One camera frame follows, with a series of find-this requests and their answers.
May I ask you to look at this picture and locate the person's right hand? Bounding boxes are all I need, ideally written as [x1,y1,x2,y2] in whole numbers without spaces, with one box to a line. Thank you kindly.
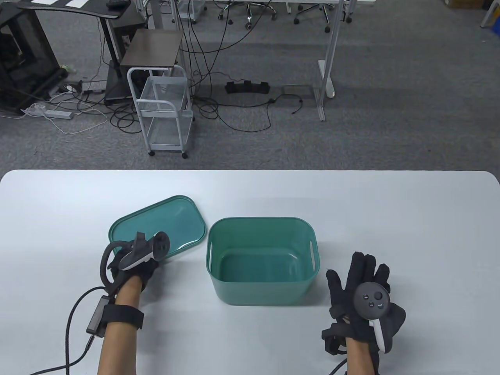
[321,251,407,355]

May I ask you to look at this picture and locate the person's left hand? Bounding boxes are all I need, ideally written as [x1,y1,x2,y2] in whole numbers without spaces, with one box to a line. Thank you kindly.
[107,246,160,293]

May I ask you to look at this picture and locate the green plastic box lid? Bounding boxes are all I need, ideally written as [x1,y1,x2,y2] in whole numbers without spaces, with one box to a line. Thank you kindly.
[108,195,207,260]

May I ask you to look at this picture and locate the green plastic storage box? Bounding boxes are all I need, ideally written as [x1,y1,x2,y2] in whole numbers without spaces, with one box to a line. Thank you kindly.
[206,217,318,306]

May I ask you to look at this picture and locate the person's right forearm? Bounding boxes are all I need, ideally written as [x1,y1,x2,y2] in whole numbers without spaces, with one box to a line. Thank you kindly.
[346,339,376,375]

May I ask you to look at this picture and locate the person's left forearm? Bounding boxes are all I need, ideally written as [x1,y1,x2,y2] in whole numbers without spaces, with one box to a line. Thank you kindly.
[97,278,144,375]

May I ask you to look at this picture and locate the cardboard box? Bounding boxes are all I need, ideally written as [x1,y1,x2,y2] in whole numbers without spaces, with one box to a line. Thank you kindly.
[446,0,488,11]

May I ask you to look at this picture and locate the black tracking controller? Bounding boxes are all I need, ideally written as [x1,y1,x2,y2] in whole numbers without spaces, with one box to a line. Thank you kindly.
[101,231,171,294]
[354,282,392,354]

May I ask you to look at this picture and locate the white power strip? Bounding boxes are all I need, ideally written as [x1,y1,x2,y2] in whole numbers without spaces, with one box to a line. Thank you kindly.
[21,103,73,120]

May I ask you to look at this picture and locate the grey power strip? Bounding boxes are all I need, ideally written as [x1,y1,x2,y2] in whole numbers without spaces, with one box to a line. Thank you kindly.
[79,80,107,94]

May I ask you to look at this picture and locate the black foot pedal set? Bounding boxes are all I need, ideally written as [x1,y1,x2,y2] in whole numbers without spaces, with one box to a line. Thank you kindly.
[225,80,270,94]

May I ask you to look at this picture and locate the dark wooden side table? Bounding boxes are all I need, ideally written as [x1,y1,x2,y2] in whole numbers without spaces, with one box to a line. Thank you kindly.
[120,30,184,68]

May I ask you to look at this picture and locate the black glass computer case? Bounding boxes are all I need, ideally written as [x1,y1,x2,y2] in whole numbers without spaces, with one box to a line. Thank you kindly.
[0,7,68,114]

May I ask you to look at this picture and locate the white lifting column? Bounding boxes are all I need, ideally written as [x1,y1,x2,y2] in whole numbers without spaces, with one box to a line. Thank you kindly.
[148,0,163,30]

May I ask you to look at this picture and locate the white drawer unit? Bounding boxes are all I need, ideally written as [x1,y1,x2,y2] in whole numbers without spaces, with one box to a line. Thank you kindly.
[172,0,208,23]

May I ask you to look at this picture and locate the black standing desk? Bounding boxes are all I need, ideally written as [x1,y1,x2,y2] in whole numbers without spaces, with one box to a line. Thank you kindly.
[18,0,147,104]

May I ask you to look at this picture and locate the chrome office chair base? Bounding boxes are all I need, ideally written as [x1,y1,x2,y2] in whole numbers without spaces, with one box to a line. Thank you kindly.
[218,0,278,30]

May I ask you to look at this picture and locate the white paper sheets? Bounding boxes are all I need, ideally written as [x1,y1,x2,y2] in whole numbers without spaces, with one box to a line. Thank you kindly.
[29,0,91,7]

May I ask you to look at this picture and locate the white table leg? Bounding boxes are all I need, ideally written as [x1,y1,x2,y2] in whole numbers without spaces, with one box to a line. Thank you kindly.
[480,0,500,29]

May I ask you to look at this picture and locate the white floor cable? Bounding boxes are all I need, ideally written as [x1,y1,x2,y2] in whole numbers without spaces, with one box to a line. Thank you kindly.
[37,102,108,136]

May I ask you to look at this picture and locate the white wire rolling cart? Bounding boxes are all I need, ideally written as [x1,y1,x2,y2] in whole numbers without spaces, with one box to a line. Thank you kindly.
[127,65,195,159]

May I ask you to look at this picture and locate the aluminium rail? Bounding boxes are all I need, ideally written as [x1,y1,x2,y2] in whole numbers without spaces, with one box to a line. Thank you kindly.
[314,87,326,121]

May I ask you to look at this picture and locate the tangle of black cables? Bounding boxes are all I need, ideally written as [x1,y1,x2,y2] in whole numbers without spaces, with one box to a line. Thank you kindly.
[109,0,304,134]

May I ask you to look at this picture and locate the white desk frame leg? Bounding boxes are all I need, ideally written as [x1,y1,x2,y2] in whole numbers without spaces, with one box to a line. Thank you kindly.
[317,0,345,98]

